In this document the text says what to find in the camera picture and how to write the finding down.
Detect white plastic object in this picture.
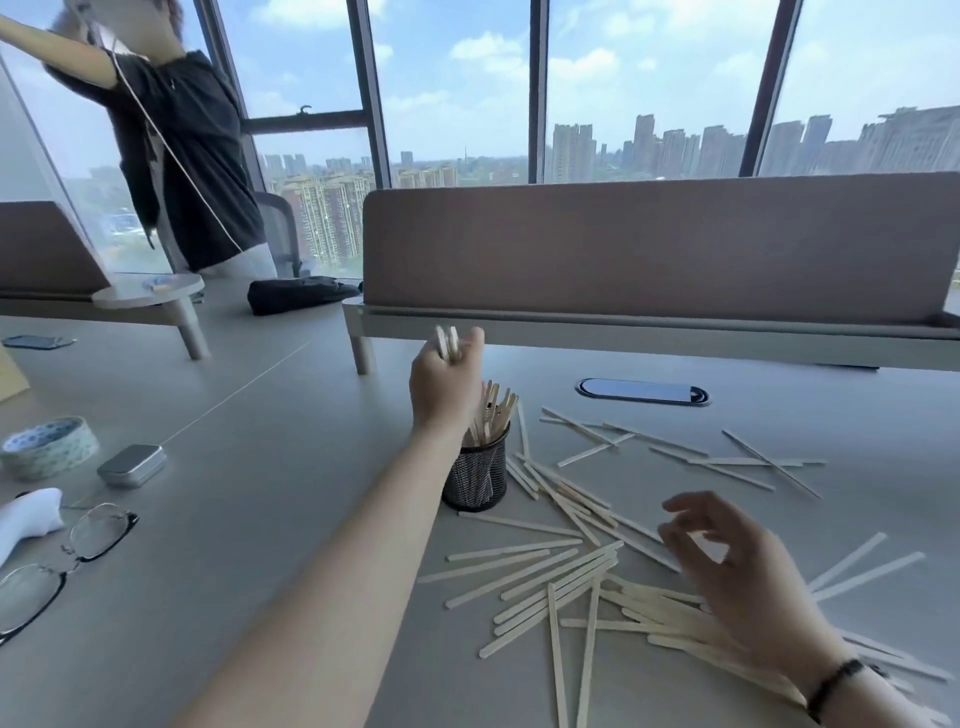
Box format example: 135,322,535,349
0,487,67,569

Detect patterned tape roll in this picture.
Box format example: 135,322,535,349
0,416,101,483

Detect grey mesh office chair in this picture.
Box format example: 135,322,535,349
251,191,303,279

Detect thin white cable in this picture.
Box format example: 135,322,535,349
89,14,245,255

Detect black rimmed eyeglasses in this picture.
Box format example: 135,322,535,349
0,502,140,646

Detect dark window frame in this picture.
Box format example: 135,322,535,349
191,0,808,275

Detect silver metal tin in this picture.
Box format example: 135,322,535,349
95,443,168,490

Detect pile of wooden sticks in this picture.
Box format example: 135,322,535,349
416,404,958,728

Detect black mesh pen cup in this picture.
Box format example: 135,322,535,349
440,423,513,514

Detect grey desk shelf riser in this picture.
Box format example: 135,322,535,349
341,293,960,376
0,271,213,362

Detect person's right hand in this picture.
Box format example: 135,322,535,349
658,491,849,691

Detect black cord bracelet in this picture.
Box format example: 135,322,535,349
806,657,868,725

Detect tan cardboard piece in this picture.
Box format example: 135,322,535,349
0,346,31,404

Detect oval desk cable grommet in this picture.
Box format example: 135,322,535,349
575,377,712,408

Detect person's left hand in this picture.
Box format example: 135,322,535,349
408,326,487,438

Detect black fabric bag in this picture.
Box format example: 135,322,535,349
247,275,364,317

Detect pink desk divider panel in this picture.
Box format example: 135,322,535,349
0,200,112,296
361,170,960,335

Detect person's left forearm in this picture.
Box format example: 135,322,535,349
172,423,470,728

